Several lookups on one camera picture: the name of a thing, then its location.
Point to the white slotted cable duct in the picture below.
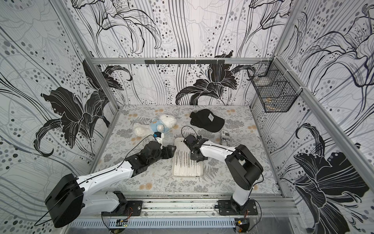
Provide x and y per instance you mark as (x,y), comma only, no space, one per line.
(141,223)

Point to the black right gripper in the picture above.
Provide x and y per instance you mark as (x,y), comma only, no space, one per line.
(193,146)

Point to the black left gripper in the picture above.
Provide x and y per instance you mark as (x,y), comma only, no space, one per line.
(168,151)

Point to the white plush toy blue shirt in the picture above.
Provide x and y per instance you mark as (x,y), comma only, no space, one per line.
(160,124)

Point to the black wire wall basket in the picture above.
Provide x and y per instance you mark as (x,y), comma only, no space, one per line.
(275,92)

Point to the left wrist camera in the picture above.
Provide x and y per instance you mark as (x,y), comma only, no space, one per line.
(159,137)

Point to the straw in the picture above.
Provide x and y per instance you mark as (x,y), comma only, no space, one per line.
(183,159)
(187,157)

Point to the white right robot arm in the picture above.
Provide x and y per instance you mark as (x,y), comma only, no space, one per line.
(244,168)

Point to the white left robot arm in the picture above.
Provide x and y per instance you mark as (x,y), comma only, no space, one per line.
(77,196)

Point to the white rectangular storage tray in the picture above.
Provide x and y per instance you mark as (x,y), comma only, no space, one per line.
(196,167)

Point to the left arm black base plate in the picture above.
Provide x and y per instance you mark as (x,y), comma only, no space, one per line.
(129,209)

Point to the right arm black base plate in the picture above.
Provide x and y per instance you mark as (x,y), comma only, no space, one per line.
(230,207)

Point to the black baseball cap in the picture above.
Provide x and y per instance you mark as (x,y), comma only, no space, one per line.
(205,119)

